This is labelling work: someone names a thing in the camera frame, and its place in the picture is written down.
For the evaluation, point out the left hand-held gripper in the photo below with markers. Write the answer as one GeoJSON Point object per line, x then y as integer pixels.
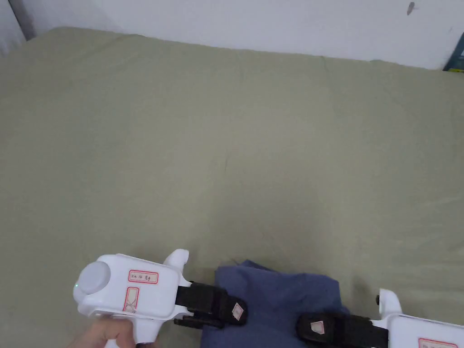
{"type": "Point", "coordinates": [145, 293]}

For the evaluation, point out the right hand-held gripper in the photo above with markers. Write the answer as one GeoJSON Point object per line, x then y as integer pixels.
{"type": "Point", "coordinates": [427, 333]}

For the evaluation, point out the dark blue garment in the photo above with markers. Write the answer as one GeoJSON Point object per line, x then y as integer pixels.
{"type": "Point", "coordinates": [275, 301]}

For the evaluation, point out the person's left hand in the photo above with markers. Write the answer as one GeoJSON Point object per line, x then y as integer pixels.
{"type": "Point", "coordinates": [105, 333]}

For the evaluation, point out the bed with pale green sheet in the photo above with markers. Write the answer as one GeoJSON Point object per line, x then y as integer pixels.
{"type": "Point", "coordinates": [224, 145]}

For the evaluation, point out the dark green box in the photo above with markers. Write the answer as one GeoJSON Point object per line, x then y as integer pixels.
{"type": "Point", "coordinates": [456, 59]}

